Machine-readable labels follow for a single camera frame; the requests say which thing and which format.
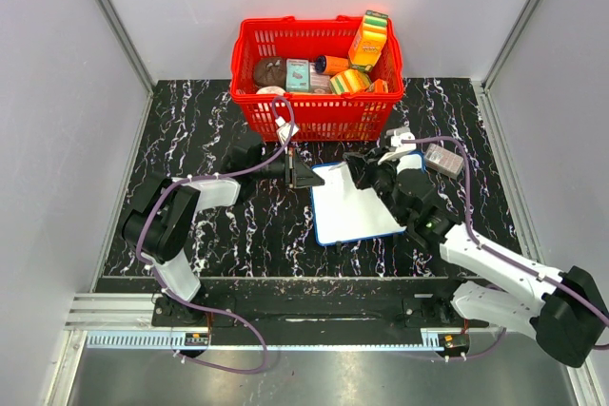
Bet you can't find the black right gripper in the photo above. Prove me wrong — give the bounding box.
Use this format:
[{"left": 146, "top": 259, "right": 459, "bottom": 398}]
[{"left": 344, "top": 146, "right": 408, "bottom": 224}]

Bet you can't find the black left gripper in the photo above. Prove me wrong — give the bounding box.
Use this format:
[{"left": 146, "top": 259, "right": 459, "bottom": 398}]
[{"left": 251, "top": 145, "right": 324, "bottom": 189}]

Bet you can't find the blue framed whiteboard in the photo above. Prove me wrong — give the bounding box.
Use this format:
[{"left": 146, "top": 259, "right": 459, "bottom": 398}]
[{"left": 310, "top": 163, "right": 405, "bottom": 246}]

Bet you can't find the black whiteboard marker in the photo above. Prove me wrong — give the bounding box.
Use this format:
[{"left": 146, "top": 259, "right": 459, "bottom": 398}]
[{"left": 329, "top": 162, "right": 348, "bottom": 171}]

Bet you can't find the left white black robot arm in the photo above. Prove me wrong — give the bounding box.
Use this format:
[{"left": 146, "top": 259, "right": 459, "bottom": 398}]
[{"left": 118, "top": 131, "right": 324, "bottom": 326}]

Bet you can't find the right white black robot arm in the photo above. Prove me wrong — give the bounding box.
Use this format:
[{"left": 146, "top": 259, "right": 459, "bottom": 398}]
[{"left": 344, "top": 148, "right": 608, "bottom": 368}]

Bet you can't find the red plastic shopping basket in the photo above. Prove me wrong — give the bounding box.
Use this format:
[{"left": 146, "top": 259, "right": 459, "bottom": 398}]
[{"left": 230, "top": 10, "right": 403, "bottom": 142}]

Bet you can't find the pink white eraser box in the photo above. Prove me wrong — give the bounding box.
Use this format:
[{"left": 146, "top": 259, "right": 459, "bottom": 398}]
[{"left": 423, "top": 144, "right": 464, "bottom": 179}]

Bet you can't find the orange snack packet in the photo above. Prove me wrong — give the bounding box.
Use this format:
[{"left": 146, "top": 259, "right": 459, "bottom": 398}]
[{"left": 366, "top": 79, "right": 389, "bottom": 94}]

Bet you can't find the yellow green sponge pack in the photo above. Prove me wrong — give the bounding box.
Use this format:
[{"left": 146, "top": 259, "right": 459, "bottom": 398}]
[{"left": 329, "top": 68, "right": 371, "bottom": 95}]

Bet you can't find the white round lid container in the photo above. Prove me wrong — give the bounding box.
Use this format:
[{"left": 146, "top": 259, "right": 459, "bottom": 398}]
[{"left": 256, "top": 86, "right": 285, "bottom": 96}]

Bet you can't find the pink white small box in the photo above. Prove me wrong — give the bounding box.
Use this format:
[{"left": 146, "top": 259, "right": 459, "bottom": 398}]
[{"left": 309, "top": 62, "right": 332, "bottom": 94}]

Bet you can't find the teal small box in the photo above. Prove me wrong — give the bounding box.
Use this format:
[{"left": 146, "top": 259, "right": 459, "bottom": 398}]
[{"left": 285, "top": 59, "right": 310, "bottom": 93}]

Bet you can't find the brown round bread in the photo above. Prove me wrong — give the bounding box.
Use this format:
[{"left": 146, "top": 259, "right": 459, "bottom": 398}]
[{"left": 253, "top": 56, "right": 287, "bottom": 87}]

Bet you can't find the orange blue-capped bottle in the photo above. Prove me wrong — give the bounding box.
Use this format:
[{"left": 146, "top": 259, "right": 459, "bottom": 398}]
[{"left": 314, "top": 55, "right": 350, "bottom": 76}]

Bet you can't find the orange juice carton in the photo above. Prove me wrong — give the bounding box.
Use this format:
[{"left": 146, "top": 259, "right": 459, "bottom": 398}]
[{"left": 347, "top": 10, "right": 388, "bottom": 72}]

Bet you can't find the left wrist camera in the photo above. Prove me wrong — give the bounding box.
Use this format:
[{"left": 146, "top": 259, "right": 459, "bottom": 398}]
[{"left": 275, "top": 116, "right": 299, "bottom": 144}]

